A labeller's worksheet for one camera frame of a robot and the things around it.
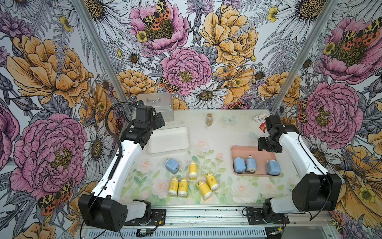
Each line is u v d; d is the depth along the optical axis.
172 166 0.84
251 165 0.84
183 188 0.76
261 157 0.94
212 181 0.78
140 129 0.55
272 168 0.83
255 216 0.74
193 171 0.81
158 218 0.73
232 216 0.76
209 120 1.11
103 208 0.38
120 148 0.47
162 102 1.08
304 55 0.89
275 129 0.60
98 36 0.82
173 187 0.76
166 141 1.05
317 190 0.42
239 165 0.84
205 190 0.76
